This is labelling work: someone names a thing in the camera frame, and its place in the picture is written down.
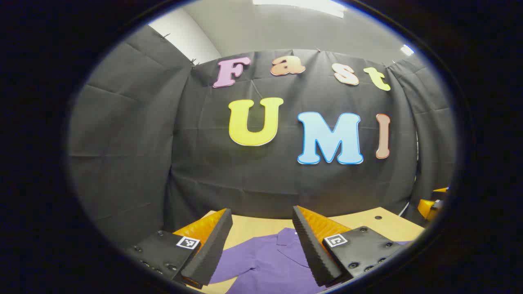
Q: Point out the small ceiling light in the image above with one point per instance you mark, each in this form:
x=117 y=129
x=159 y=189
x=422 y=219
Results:
x=407 y=50

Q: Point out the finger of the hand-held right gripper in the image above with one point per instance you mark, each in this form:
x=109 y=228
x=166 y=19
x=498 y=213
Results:
x=441 y=190
x=427 y=207

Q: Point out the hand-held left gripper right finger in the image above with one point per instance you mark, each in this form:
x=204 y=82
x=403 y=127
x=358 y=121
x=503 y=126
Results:
x=310 y=249

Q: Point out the long ceiling light panel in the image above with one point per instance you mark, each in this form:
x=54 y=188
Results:
x=300 y=6

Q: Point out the black backdrop cloth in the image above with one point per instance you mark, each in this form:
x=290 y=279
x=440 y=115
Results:
x=245 y=175

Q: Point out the purple knit shirt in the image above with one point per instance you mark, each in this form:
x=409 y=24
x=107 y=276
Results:
x=265 y=261

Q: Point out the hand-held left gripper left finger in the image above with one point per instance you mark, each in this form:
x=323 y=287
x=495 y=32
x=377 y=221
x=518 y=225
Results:
x=212 y=249

